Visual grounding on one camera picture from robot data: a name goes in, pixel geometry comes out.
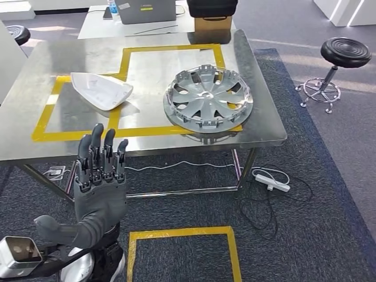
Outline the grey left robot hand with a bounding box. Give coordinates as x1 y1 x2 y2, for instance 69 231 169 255
34 123 129 250

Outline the white curved plastic part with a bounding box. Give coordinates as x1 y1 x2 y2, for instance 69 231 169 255
70 72 134 112

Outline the steel workbench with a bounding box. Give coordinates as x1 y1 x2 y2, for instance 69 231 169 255
0 29 288 203

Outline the white power strip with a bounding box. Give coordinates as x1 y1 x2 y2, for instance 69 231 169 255
44 165 66 182
254 173 291 193

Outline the yellow floor tape square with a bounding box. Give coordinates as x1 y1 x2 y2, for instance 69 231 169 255
127 226 243 282

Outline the white desk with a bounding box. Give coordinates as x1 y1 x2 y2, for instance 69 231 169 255
77 4 236 40

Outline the silver wheel hubcap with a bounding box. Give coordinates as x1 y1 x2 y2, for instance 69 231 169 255
163 64 254 135

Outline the white panel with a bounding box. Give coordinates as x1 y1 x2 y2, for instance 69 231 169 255
0 20 29 105

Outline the clear water bottle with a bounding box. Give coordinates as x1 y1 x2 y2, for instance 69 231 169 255
107 0 120 18

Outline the black round stool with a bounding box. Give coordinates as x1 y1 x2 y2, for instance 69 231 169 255
6 25 32 46
295 36 373 115

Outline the grey laptop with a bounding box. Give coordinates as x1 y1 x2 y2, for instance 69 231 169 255
115 0 177 25

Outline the white display plinth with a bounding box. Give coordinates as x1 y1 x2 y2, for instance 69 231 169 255
0 0 36 21
313 0 376 28

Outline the brown cardboard box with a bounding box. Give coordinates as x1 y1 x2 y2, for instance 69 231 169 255
194 16 233 32

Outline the black carry case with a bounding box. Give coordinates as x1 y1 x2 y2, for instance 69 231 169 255
186 0 239 19

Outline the black left camera bracket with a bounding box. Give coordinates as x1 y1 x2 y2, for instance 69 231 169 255
0 233 118 282

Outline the white cable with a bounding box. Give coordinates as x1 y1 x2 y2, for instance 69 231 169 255
125 160 291 187

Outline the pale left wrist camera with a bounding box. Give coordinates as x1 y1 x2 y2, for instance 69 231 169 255
0 236 43 279

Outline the black floor cable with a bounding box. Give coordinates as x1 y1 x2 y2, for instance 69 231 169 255
238 163 313 240

